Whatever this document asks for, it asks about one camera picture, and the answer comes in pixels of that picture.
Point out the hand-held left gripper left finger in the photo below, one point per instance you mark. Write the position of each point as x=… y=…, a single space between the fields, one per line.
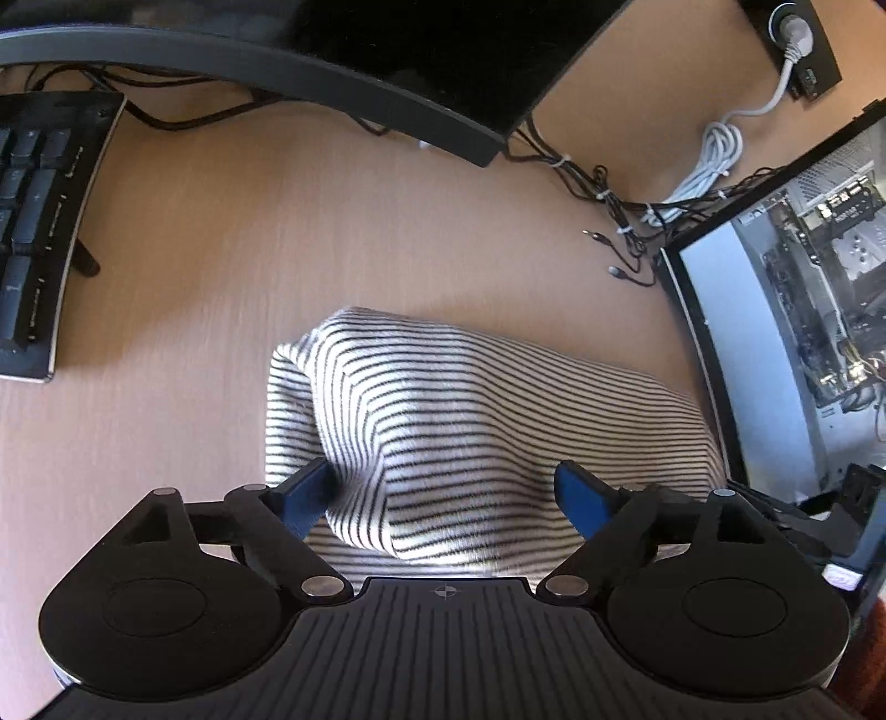
x=308 y=495

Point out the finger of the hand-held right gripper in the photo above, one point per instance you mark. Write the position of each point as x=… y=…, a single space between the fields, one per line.
x=796 y=519

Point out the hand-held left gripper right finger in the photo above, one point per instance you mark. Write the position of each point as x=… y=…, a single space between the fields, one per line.
x=581 y=498

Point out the beige striped garment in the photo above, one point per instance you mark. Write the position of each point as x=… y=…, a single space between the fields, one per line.
x=471 y=429

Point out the dark red cloth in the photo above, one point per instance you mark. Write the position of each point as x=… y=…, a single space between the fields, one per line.
x=869 y=664

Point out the white computer tower case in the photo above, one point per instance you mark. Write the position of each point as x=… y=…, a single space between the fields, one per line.
x=775 y=332

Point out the black computer keyboard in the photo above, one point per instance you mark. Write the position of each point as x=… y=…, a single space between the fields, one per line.
x=41 y=208

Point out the black curved computer monitor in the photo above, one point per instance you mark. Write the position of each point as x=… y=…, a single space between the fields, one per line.
x=346 y=41

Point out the black wall socket panel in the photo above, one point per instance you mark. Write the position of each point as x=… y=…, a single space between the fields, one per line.
x=820 y=62

